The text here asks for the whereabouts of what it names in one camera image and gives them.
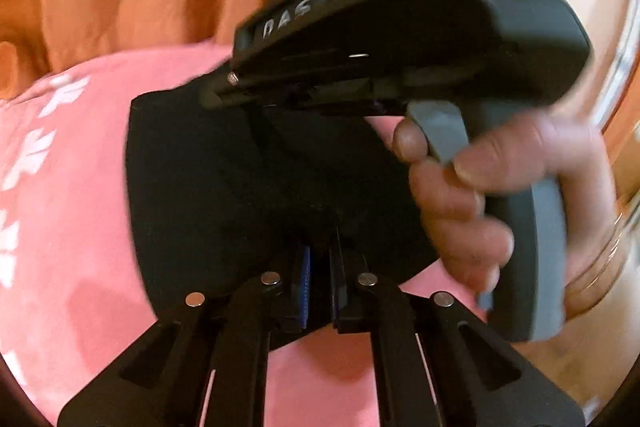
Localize black garment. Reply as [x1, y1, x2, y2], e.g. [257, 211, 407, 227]
[125, 81, 436, 331]

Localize person's right hand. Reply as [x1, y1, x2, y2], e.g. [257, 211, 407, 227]
[390, 103, 622, 308]

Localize gold bangles on wrist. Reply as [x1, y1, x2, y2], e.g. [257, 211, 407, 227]
[564, 193, 639, 317]

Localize pink blanket with white bows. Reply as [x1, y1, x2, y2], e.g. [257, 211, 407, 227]
[1, 43, 511, 421]

